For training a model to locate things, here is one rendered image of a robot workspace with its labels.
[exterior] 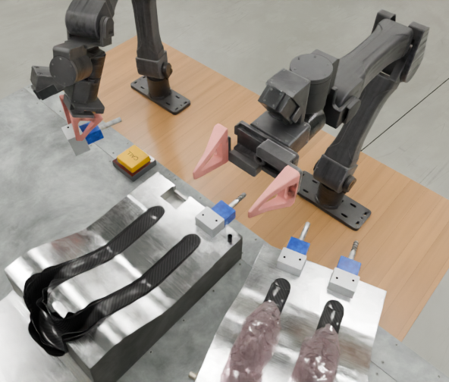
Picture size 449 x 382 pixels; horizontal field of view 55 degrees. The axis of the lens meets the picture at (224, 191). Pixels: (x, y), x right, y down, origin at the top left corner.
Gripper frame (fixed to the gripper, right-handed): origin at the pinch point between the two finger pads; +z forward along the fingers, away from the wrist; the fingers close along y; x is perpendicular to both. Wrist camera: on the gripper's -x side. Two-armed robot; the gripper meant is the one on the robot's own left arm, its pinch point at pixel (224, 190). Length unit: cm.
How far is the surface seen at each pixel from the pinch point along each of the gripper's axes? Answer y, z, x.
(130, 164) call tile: -42, -11, 36
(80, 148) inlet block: -47, -3, 28
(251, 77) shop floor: -109, -145, 123
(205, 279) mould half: -5.7, 0.1, 33.5
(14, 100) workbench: -91, -7, 40
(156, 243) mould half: -17.7, 1.5, 31.2
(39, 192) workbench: -55, 8, 40
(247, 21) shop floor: -151, -192, 124
